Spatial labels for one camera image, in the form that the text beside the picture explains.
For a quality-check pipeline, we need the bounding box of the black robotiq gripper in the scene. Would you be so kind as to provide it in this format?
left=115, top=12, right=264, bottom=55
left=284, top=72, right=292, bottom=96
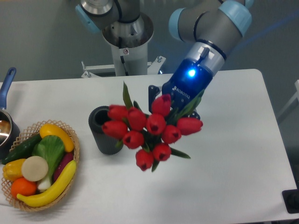
left=148, top=59, right=213, bottom=120

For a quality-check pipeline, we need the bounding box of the red tulip bouquet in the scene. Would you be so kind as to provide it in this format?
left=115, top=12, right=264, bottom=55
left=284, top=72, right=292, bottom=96
left=102, top=84, right=204, bottom=171

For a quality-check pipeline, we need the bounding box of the dark grey ribbed vase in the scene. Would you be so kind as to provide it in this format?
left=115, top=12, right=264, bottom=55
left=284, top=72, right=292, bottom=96
left=88, top=106, right=123, bottom=155

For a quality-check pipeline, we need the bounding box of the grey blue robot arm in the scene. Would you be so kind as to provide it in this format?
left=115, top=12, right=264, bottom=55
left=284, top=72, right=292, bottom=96
left=75, top=0, right=253, bottom=123

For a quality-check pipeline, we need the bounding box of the purple sweet potato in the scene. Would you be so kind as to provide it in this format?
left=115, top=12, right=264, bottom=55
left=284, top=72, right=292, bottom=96
left=53, top=153, right=73, bottom=182

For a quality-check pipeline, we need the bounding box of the yellow squash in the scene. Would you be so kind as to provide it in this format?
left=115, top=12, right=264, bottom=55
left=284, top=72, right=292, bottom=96
left=39, top=123, right=75, bottom=153

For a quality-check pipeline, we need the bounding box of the green bok choy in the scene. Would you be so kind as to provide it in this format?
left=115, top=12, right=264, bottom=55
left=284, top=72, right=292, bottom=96
left=32, top=135, right=64, bottom=192

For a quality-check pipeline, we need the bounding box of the black device at edge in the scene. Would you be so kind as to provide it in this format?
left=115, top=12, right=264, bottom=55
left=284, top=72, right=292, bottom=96
left=282, top=189, right=299, bottom=214

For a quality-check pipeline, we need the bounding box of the beige round disc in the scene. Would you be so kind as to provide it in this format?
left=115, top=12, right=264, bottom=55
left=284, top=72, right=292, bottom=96
left=21, top=156, right=49, bottom=182

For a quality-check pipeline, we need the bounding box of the yellow banana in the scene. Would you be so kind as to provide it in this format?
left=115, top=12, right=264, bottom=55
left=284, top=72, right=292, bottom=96
left=17, top=160, right=77, bottom=207

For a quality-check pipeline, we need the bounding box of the green cucumber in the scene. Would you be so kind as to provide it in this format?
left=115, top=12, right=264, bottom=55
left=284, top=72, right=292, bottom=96
left=2, top=134, right=42, bottom=165

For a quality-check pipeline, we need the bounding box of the orange fruit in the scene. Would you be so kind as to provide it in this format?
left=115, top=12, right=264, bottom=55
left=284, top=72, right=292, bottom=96
left=11, top=177, right=37, bottom=199

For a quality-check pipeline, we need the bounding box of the yellow bell pepper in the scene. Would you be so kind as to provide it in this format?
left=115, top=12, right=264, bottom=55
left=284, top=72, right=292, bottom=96
left=2, top=159, right=26, bottom=182

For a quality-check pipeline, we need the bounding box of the white frame at right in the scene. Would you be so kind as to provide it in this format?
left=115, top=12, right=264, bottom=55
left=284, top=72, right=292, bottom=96
left=277, top=80, right=299, bottom=124

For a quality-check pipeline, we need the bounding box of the blue handled saucepan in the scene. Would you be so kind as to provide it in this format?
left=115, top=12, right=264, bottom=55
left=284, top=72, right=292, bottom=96
left=0, top=67, right=20, bottom=159

